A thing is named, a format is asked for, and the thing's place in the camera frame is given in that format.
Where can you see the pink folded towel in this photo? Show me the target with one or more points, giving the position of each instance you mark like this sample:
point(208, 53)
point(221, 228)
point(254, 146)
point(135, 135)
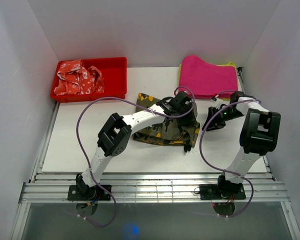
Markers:
point(207, 75)

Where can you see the yellow-green folded cloth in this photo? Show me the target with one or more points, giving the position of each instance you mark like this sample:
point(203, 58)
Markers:
point(231, 63)

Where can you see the orange white floral garment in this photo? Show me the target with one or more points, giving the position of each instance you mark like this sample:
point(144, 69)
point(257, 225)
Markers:
point(75, 79)

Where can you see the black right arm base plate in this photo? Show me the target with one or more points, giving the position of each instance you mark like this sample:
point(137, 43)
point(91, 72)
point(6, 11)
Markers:
point(213, 192)

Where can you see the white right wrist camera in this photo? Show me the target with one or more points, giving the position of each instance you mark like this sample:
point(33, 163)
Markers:
point(218, 103)

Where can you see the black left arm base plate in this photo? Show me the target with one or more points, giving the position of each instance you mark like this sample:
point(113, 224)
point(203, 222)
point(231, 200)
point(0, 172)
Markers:
point(94, 193)

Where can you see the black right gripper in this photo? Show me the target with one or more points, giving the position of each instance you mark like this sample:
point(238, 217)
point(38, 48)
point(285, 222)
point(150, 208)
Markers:
point(211, 111)

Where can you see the red plastic bin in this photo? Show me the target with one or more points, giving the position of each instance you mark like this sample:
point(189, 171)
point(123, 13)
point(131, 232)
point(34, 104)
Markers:
point(114, 71)

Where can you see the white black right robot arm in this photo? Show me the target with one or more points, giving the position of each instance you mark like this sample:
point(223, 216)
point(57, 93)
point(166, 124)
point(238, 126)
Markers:
point(258, 136)

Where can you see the camouflage yellow green trousers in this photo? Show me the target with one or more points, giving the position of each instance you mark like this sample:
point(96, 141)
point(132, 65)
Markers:
point(169, 133)

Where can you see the aluminium table edge rail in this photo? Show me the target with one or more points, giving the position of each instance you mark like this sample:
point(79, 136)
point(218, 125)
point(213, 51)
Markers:
point(150, 188)

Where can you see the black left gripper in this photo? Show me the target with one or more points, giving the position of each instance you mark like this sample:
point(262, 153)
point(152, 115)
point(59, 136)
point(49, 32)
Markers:
point(189, 119)

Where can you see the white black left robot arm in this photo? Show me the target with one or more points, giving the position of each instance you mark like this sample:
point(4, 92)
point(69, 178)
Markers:
point(113, 137)

